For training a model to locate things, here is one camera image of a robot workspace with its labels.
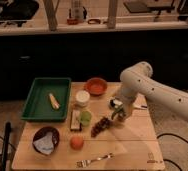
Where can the orange bowl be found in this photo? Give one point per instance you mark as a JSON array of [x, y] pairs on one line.
[[96, 86]]

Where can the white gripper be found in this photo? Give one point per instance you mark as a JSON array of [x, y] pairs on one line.
[[127, 109]]

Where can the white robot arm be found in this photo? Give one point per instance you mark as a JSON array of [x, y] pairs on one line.
[[137, 79]]

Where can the black pole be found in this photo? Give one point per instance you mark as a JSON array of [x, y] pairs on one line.
[[5, 146]]

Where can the silver fork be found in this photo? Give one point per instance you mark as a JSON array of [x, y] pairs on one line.
[[86, 163]]

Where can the blue grey cloth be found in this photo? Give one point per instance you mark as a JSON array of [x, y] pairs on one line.
[[45, 144]]

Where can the orange fruit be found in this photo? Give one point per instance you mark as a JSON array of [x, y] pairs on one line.
[[76, 142]]

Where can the black handled white knife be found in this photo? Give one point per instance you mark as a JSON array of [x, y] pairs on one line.
[[115, 103]]

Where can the green plastic tray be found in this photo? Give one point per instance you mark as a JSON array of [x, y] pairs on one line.
[[38, 107]]

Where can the brown white sandwich block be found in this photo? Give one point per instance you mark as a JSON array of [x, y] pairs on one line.
[[74, 123]]

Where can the white round container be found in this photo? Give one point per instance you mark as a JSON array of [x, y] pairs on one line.
[[82, 98]]

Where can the dark metal cup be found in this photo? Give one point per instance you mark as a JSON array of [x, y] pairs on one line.
[[121, 117]]

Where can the purple grape bunch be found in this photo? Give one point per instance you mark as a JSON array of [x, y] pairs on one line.
[[103, 124]]

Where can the yellow corn cob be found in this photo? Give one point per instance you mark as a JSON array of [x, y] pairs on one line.
[[54, 103]]

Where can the black office chair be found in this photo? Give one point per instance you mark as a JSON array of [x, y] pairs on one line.
[[18, 11]]

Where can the dark brown bowl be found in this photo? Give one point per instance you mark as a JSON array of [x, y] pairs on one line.
[[43, 131]]

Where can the green plastic cup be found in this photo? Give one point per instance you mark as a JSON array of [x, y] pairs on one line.
[[85, 118]]

